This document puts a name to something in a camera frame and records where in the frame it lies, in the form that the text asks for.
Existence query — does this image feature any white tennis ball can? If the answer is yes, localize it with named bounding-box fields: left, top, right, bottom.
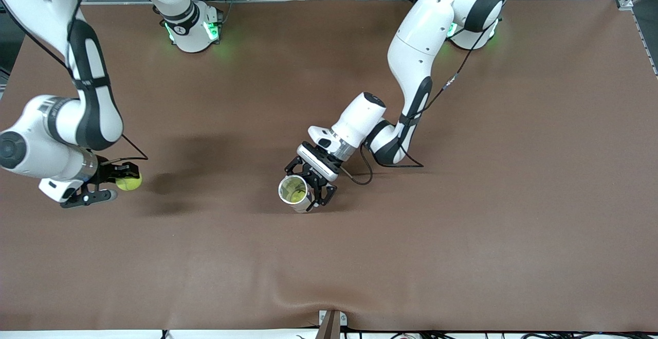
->
left=278, top=175, right=315, bottom=213

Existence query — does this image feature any aluminium frame profile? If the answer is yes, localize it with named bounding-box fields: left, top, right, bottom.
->
left=614, top=0, right=658, bottom=77

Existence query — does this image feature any brown table mat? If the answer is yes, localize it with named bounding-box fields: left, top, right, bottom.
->
left=0, top=0, right=658, bottom=332

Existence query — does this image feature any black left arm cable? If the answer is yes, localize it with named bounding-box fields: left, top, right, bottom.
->
left=339, top=15, right=502, bottom=185

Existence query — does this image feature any metal clamp bracket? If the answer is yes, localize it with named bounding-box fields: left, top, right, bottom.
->
left=319, top=310, right=348, bottom=327

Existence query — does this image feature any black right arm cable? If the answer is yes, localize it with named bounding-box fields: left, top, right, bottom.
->
left=0, top=0, right=150, bottom=167

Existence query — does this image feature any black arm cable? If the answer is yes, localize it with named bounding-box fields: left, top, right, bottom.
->
left=339, top=15, right=502, bottom=185
left=0, top=0, right=150, bottom=167

